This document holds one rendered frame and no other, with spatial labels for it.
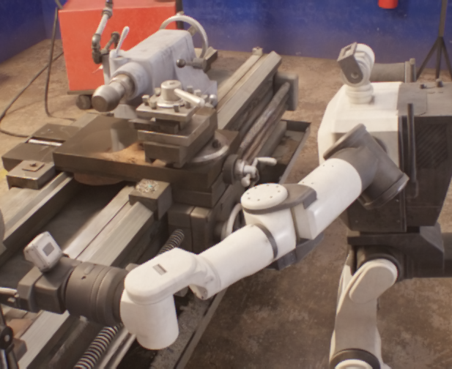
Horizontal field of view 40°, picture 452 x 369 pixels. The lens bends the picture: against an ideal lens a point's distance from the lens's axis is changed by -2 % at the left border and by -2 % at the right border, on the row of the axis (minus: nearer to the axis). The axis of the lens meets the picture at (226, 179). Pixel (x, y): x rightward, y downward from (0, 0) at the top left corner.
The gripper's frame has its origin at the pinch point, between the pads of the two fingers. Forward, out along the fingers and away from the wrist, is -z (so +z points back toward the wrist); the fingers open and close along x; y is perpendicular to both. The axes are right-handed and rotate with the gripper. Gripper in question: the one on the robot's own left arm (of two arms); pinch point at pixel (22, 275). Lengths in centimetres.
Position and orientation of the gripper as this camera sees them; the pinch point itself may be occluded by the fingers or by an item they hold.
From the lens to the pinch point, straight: 104.9
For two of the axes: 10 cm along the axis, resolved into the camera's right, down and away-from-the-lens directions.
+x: 3.3, -4.7, 8.2
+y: -0.3, -8.7, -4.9
